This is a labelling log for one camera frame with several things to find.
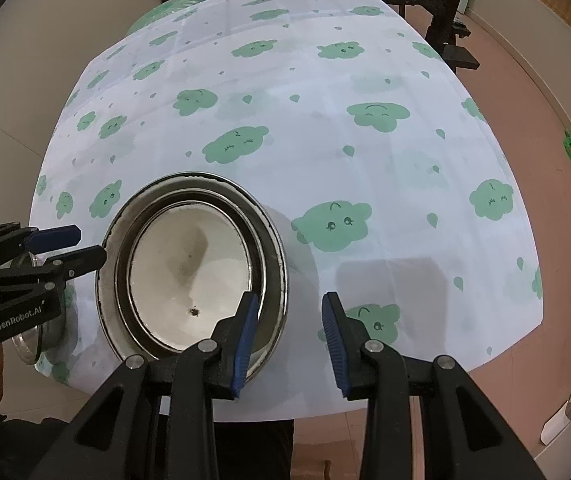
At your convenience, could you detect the large steel bowl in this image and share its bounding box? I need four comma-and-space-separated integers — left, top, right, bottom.
94, 172, 289, 383

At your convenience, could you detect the large white enamel bowl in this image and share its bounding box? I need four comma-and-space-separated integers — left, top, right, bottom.
114, 200, 267, 361

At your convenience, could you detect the green cloud print tablecloth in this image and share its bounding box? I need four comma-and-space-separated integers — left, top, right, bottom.
28, 0, 546, 423

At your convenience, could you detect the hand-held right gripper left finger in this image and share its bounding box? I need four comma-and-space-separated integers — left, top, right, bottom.
40, 291, 260, 480

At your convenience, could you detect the dark wooden bench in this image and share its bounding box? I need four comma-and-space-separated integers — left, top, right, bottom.
440, 22, 481, 72

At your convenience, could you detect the small steel bowl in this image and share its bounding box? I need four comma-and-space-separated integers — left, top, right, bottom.
11, 252, 68, 367

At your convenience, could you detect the green plastic stool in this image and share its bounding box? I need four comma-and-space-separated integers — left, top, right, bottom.
128, 0, 211, 36

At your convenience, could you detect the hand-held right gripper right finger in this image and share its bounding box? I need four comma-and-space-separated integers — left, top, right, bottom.
321, 291, 546, 480

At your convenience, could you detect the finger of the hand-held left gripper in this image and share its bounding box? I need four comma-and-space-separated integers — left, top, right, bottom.
0, 245, 108, 288
0, 224, 82, 261

